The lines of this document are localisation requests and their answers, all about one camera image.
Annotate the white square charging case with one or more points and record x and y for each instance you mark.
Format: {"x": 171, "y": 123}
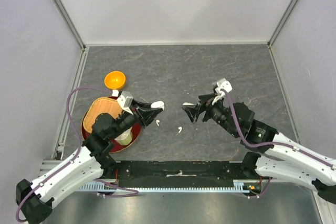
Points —
{"x": 188, "y": 104}

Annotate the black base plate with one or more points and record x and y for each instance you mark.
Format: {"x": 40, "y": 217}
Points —
{"x": 179, "y": 174}

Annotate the woven bamboo tray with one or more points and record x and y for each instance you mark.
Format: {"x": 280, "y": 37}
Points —
{"x": 99, "y": 106}

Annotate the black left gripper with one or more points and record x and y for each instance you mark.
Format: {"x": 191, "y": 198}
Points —
{"x": 146, "y": 116}

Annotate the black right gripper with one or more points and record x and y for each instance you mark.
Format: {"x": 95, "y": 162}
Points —
{"x": 192, "y": 112}

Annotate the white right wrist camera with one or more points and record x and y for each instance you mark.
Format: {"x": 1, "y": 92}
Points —
{"x": 221, "y": 87}

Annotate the orange plastic bowl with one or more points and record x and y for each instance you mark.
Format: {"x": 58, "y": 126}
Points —
{"x": 115, "y": 80}

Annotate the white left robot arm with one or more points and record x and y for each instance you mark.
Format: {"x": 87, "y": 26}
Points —
{"x": 91, "y": 160}

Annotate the slotted cable duct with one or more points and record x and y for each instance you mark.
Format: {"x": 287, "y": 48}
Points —
{"x": 237, "y": 187}

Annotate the pale green mug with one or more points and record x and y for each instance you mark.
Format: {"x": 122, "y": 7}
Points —
{"x": 125, "y": 138}

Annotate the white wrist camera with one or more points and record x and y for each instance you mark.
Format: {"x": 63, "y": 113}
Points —
{"x": 221, "y": 87}
{"x": 124, "y": 99}

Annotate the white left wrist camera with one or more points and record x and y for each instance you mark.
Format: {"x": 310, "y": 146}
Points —
{"x": 124, "y": 99}

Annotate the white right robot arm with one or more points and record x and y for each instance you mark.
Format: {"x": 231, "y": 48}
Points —
{"x": 271, "y": 154}

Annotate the white oval charging case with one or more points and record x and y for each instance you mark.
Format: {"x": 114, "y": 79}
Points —
{"x": 158, "y": 105}

